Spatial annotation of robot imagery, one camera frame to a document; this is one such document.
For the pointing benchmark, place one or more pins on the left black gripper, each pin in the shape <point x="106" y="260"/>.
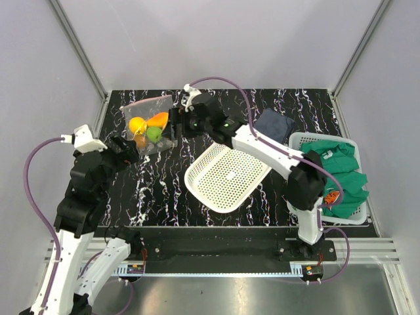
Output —
<point x="130" y="153"/>

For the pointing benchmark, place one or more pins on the yellow fake orange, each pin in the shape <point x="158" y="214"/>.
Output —
<point x="137" y="126"/>

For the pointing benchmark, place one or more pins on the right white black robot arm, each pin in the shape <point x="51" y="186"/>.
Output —
<point x="304" y="174"/>

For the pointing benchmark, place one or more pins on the orange fake mango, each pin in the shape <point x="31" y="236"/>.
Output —
<point x="159" y="120"/>

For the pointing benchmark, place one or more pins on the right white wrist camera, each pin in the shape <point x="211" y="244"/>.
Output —
<point x="192" y="93"/>

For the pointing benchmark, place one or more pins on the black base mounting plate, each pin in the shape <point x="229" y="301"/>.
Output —
<point x="272" y="248"/>

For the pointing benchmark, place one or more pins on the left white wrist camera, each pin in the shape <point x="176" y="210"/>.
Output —
<point x="83" y="140"/>

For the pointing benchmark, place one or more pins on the clear zip top bag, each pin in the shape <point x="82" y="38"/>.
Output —
<point x="148" y="108"/>

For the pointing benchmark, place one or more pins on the green fake lime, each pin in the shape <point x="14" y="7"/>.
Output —
<point x="154" y="134"/>

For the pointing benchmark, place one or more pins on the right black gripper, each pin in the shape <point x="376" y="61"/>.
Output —
<point x="172" y="121"/>

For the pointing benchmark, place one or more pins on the white perforated tray basket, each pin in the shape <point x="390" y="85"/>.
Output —
<point x="222" y="178"/>

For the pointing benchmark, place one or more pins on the small orange fake tangerine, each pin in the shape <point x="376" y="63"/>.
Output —
<point x="141" y="141"/>

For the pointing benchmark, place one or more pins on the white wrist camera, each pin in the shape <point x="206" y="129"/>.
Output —
<point x="192" y="93"/>
<point x="83" y="140"/>

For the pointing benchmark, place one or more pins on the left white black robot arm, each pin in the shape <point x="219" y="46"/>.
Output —
<point x="66" y="289"/>

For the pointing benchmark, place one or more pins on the folded navy blue cloth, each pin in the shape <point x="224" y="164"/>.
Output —
<point x="274" y="125"/>

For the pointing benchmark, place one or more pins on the green cloth garment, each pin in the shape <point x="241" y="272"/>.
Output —
<point x="338" y="159"/>

